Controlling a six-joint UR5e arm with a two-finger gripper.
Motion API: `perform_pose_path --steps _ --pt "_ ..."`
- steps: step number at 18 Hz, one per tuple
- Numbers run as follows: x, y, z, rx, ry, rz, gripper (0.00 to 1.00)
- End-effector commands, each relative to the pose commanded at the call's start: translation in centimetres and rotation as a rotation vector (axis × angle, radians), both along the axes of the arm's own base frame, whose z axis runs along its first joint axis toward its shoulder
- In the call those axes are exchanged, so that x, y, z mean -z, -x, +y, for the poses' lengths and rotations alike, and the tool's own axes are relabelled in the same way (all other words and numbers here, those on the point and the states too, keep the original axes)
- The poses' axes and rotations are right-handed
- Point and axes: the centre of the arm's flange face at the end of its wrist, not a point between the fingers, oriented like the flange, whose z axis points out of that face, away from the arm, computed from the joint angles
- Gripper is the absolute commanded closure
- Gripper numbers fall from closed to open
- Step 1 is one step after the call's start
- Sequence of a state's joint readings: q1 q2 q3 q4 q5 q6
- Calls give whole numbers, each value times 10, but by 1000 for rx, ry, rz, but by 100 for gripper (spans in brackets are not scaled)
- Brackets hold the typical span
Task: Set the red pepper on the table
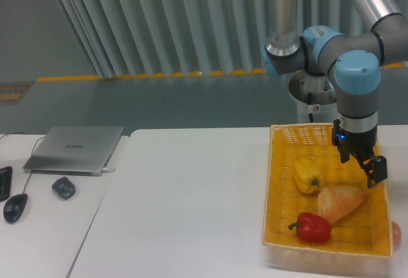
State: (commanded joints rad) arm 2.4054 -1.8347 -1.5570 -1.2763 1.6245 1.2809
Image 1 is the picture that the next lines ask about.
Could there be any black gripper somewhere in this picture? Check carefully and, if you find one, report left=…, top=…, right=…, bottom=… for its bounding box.
left=331, top=119, right=388, bottom=189

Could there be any red bell pepper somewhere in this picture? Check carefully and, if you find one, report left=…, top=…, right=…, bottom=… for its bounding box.
left=288, top=212, right=332, bottom=243

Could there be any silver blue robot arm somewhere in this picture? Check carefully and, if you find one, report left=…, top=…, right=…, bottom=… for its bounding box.
left=262, top=0, right=407, bottom=187

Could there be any yellow bell pepper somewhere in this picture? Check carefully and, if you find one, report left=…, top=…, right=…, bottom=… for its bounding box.
left=293, top=158, right=323, bottom=194

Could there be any triangular bread piece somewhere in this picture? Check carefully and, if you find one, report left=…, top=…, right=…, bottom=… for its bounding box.
left=317, top=186, right=365, bottom=224

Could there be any yellow woven basket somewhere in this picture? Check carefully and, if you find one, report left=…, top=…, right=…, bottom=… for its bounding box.
left=262, top=123, right=393, bottom=258

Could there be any orange-red round fruit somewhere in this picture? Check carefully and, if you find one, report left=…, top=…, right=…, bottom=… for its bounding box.
left=391, top=221, right=402, bottom=247

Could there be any grey folding partition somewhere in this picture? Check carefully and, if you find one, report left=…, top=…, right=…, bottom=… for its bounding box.
left=41, top=0, right=408, bottom=79

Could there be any silver laptop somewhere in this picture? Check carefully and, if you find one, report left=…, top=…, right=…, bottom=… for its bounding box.
left=23, top=126, right=124, bottom=176

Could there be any small black device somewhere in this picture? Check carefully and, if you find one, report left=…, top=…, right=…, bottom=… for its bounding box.
left=52, top=177, right=76, bottom=200

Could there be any black computer mouse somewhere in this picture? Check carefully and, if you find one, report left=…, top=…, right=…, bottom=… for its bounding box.
left=3, top=193, right=28, bottom=224

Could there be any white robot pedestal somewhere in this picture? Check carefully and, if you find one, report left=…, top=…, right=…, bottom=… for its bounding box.
left=289, top=71, right=337, bottom=123

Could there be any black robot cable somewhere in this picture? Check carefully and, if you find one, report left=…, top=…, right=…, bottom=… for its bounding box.
left=306, top=91, right=315, bottom=124

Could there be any black mouse cable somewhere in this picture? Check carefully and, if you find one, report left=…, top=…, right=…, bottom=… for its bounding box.
left=0, top=132, right=47, bottom=196

